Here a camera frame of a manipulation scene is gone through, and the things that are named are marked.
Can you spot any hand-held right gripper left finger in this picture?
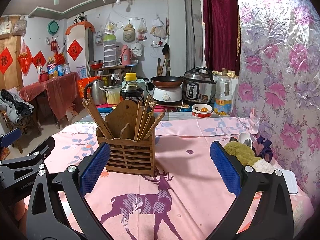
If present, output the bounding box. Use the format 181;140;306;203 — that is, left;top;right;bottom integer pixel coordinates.
26;142;111;240

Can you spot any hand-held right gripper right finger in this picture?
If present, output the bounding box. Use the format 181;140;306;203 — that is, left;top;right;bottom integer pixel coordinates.
207;141;294;240

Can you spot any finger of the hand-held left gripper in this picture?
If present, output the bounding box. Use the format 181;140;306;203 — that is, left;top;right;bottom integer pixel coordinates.
0;136;55;180
0;128;22;148

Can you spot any wooden chopstick holder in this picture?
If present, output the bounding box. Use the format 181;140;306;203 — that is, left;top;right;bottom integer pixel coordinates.
96;99;156;177

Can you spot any bunch of wooden chopsticks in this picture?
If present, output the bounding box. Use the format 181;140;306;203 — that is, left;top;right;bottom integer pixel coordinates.
82;94;165;140

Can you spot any person's left hand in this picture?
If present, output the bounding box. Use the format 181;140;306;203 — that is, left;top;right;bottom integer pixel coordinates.
11;200;28;230

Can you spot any rattan chair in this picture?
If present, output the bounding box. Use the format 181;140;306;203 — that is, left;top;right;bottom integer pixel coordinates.
0;110;42;153

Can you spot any olive and cream plush sock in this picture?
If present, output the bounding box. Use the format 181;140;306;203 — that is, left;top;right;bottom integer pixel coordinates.
223;141;275;173

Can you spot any pile of dark clothes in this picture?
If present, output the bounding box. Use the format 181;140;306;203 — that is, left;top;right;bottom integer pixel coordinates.
0;89;35;123

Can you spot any pink deer print bedsheet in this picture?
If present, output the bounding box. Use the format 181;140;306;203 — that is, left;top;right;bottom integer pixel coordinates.
22;116;314;240

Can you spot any dark purple scrunchie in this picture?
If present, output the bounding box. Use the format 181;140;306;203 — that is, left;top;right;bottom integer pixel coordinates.
252;135;273;163

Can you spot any pink cloth piece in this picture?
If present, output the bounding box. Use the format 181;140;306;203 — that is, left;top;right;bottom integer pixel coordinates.
244;109;260;134

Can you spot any wooden door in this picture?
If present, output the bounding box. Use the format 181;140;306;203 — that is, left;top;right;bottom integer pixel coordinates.
0;36;24;90

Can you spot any cardboard box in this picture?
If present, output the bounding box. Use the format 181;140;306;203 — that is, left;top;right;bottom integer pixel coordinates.
65;104;78;122

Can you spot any red and white bowl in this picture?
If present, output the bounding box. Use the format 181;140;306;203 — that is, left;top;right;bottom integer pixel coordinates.
192;104;213;118

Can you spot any red cloth covered table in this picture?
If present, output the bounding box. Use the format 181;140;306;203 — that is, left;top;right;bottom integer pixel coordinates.
19;72;84;123

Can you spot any white plastic box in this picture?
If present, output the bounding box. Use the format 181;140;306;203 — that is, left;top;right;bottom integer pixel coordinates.
281;169;298;194

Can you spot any clear cooking oil bottle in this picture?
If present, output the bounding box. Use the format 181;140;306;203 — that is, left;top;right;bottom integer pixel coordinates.
214;68;233;117

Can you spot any cream pot with steel lid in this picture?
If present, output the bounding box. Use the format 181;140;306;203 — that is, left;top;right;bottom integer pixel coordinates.
99;85;122;105

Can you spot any steel electric kettle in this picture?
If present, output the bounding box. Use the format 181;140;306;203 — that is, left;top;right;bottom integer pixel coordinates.
84;79;108;105

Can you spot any red diamond paper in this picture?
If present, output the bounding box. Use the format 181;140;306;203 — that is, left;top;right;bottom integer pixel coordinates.
67;39;84;61
0;48;13;75
32;51;47;70

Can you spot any red plastic bag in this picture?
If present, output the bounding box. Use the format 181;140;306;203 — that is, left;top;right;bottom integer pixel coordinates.
17;40;33;75

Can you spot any oil jug with blue label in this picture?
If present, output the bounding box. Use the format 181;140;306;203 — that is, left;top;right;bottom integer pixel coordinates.
47;56;58;79

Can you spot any red gift box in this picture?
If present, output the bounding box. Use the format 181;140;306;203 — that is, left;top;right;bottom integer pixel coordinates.
77;76;103;98

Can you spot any silver electric pressure cooker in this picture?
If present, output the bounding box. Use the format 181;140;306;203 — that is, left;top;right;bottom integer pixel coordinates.
182;67;217;105

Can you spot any soy sauce bottle yellow cap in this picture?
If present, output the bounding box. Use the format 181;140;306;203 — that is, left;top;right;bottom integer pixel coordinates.
120;73;144;105

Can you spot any white induction cooker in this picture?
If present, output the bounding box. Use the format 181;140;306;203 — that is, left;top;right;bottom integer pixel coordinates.
153;85;183;105

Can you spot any pale green rice cooker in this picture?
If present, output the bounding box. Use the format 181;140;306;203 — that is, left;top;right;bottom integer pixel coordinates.
137;78;153;100

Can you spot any brown frying pan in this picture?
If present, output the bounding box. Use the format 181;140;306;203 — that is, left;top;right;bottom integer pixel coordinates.
150;76;184;87

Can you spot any pink thermos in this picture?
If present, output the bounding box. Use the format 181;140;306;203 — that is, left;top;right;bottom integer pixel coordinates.
121;44;133;65

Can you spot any white refrigerator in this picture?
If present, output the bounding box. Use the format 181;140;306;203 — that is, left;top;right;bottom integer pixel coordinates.
65;22;96;78

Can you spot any tiered food container green lid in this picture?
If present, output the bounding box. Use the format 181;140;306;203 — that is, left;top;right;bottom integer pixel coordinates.
103;34;117;67

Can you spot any green plastic basin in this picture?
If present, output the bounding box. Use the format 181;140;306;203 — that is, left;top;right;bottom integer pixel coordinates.
48;20;61;35

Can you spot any white tote bag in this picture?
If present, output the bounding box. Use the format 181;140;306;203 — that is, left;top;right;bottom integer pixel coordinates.
131;41;143;57

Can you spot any dark red curtain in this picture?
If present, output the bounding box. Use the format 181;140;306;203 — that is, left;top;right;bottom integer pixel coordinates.
203;0;242;77

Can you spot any beige plush hanging bag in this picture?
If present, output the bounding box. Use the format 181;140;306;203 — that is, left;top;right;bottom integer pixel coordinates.
123;20;137;42

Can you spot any plastic bag with yellow contents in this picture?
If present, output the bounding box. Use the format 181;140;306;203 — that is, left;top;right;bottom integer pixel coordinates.
104;14;118;34

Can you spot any clear plastic bag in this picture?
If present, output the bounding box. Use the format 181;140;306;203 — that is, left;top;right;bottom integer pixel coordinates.
137;19;148;40

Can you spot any white plastic bag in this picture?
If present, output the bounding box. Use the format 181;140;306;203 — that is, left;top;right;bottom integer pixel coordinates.
151;15;167;39

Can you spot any floral pink wall covering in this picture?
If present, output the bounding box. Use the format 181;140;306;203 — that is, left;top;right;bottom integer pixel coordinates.
230;0;320;200

